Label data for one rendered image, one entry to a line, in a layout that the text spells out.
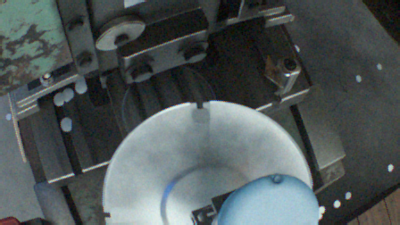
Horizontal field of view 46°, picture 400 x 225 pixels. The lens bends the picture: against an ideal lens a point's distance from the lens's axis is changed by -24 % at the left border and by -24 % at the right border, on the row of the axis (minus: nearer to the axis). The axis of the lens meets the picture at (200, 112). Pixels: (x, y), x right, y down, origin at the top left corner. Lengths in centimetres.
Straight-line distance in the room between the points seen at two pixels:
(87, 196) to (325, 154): 40
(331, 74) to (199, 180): 101
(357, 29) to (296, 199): 146
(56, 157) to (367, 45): 122
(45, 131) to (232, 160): 30
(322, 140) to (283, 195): 56
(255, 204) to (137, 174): 39
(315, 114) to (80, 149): 39
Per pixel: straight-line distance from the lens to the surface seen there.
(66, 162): 86
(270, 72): 81
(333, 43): 176
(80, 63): 54
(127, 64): 62
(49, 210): 92
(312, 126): 95
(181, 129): 77
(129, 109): 78
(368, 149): 169
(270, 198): 39
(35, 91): 85
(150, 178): 76
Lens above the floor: 153
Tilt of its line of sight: 73 degrees down
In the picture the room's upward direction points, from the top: 11 degrees clockwise
